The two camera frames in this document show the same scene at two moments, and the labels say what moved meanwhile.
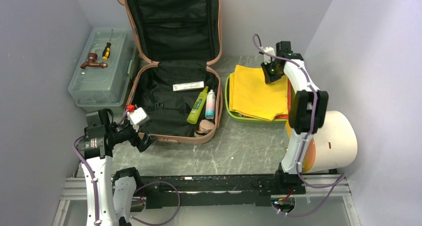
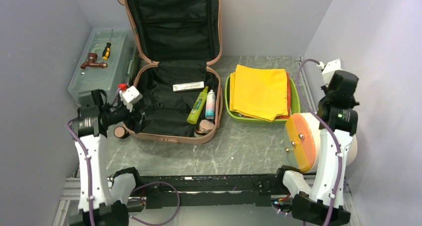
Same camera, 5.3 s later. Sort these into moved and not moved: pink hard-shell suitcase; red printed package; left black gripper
Moved: left black gripper
Not moved: red printed package; pink hard-shell suitcase
